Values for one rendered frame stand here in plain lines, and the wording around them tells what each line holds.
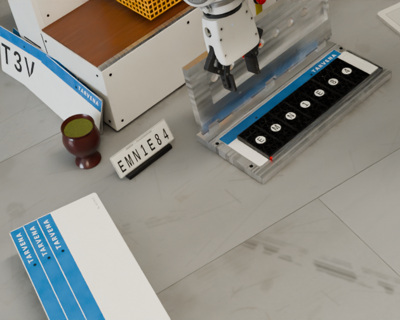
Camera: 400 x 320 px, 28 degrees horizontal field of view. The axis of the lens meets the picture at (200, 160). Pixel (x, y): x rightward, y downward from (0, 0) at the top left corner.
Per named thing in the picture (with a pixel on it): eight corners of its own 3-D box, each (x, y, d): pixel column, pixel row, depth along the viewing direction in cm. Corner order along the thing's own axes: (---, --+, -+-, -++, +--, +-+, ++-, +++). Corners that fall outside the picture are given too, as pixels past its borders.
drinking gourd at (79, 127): (66, 173, 179) (53, 139, 171) (75, 146, 185) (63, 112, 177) (102, 174, 178) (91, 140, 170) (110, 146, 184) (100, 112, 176)
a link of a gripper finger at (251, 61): (251, 47, 155) (258, 75, 159) (262, 39, 157) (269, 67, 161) (239, 43, 157) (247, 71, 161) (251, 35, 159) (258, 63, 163)
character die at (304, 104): (314, 123, 178) (314, 119, 177) (282, 104, 183) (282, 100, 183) (329, 112, 180) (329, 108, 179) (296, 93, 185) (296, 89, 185)
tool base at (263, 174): (263, 185, 170) (262, 173, 168) (197, 140, 182) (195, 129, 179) (390, 78, 188) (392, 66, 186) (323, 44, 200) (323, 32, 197)
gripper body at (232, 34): (214, 19, 144) (229, 70, 150) (253, -8, 148) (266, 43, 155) (188, 11, 149) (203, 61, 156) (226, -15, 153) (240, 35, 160)
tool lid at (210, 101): (186, 70, 166) (181, 67, 167) (204, 138, 178) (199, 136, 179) (325, -28, 184) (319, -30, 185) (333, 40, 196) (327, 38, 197)
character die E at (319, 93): (328, 111, 180) (328, 107, 179) (296, 93, 186) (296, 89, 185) (343, 100, 182) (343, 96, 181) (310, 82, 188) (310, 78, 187)
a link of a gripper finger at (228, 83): (218, 71, 152) (226, 100, 155) (230, 62, 153) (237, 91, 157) (207, 67, 154) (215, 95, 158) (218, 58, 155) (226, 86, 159)
